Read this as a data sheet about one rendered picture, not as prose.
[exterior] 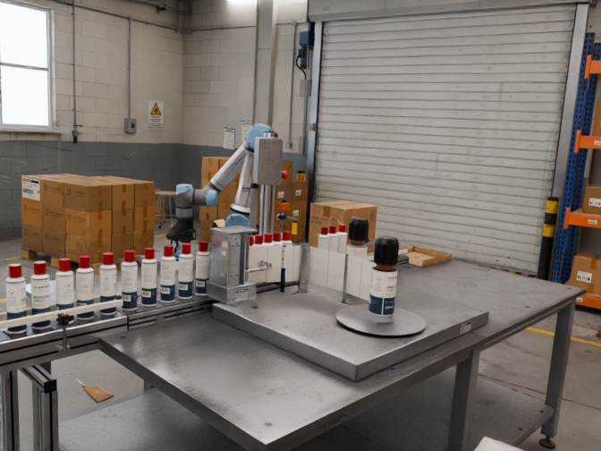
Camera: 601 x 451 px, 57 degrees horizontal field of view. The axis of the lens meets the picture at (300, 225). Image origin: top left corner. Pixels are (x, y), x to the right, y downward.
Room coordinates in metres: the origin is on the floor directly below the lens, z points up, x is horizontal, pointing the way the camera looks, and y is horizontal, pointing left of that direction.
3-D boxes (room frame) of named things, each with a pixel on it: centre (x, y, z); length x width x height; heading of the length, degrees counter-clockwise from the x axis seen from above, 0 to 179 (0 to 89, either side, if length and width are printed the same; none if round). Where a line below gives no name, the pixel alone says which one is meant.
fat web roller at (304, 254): (2.14, -0.02, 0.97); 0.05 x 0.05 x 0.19
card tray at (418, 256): (3.09, -0.68, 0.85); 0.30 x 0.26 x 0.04; 136
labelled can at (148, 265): (1.86, 0.51, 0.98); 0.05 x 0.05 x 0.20
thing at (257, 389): (2.39, -0.14, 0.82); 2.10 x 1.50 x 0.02; 136
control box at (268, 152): (2.35, 0.15, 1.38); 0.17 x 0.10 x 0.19; 11
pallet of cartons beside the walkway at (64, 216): (5.77, 2.24, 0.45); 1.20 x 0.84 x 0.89; 57
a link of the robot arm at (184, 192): (2.60, 0.55, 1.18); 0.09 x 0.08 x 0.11; 91
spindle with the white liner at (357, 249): (2.23, -0.24, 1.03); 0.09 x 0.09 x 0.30
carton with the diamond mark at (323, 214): (3.09, -0.24, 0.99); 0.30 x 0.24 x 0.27; 137
